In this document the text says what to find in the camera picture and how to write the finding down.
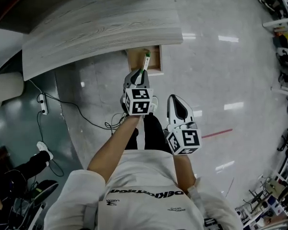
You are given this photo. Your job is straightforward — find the person's white printed shirt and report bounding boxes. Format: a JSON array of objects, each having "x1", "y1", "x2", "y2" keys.
[{"x1": 43, "y1": 149, "x2": 243, "y2": 230}]

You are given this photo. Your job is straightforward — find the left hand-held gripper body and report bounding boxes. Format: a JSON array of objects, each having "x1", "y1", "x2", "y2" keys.
[{"x1": 120, "y1": 87, "x2": 155, "y2": 117}]

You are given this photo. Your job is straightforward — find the green and white cardboard box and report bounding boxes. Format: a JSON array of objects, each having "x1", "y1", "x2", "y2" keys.
[{"x1": 140, "y1": 52, "x2": 152, "y2": 75}]

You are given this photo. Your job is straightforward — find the black office chair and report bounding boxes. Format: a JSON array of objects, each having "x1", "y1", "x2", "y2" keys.
[{"x1": 0, "y1": 179, "x2": 60, "y2": 230}]

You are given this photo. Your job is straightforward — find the black power cable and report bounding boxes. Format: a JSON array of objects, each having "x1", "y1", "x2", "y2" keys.
[{"x1": 36, "y1": 93, "x2": 125, "y2": 177}]

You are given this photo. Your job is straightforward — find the grey wood-grain desk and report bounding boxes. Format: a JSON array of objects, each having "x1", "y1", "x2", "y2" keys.
[{"x1": 21, "y1": 0, "x2": 184, "y2": 82}]

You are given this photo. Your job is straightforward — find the red floor tape strip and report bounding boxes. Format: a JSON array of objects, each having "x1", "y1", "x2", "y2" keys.
[{"x1": 201, "y1": 128, "x2": 233, "y2": 138}]

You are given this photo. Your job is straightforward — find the person's left forearm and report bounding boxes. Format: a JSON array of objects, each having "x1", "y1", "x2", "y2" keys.
[{"x1": 86, "y1": 115, "x2": 145, "y2": 186}]

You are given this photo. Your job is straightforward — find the person's white shoe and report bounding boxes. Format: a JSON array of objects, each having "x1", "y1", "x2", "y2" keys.
[
  {"x1": 148, "y1": 95, "x2": 159, "y2": 113},
  {"x1": 36, "y1": 140, "x2": 54, "y2": 161}
]

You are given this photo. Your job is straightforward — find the person's right forearm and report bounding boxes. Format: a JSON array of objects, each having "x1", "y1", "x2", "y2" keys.
[{"x1": 172, "y1": 153, "x2": 198, "y2": 193}]

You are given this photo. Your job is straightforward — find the brown wooden drawer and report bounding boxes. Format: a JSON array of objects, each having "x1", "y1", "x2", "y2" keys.
[{"x1": 125, "y1": 45, "x2": 164, "y2": 76}]

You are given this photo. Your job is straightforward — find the beige cylindrical column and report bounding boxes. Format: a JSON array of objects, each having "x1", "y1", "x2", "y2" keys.
[{"x1": 0, "y1": 71, "x2": 25, "y2": 107}]

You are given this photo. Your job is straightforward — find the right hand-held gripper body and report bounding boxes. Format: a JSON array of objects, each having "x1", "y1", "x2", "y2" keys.
[{"x1": 163, "y1": 122, "x2": 203, "y2": 156}]

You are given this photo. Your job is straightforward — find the person's black trousers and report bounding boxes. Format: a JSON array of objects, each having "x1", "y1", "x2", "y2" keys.
[{"x1": 124, "y1": 112, "x2": 173, "y2": 153}]

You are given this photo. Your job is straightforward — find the black shoulder strap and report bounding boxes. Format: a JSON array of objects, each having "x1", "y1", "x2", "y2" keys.
[{"x1": 204, "y1": 218, "x2": 222, "y2": 230}]

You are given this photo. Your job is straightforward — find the white power strip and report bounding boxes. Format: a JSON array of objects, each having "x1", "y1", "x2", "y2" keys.
[{"x1": 36, "y1": 92, "x2": 49, "y2": 116}]

